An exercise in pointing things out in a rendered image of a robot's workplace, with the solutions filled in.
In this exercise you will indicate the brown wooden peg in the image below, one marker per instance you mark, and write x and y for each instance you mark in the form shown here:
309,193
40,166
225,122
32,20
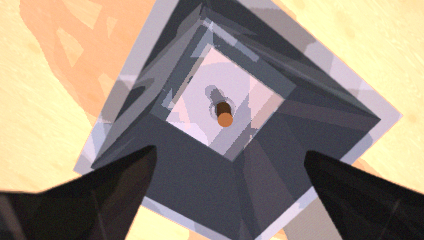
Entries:
224,115

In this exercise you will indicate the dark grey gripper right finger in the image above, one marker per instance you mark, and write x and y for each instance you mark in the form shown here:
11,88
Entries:
363,206

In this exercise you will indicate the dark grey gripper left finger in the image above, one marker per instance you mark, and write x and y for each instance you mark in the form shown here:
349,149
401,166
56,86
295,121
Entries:
99,205

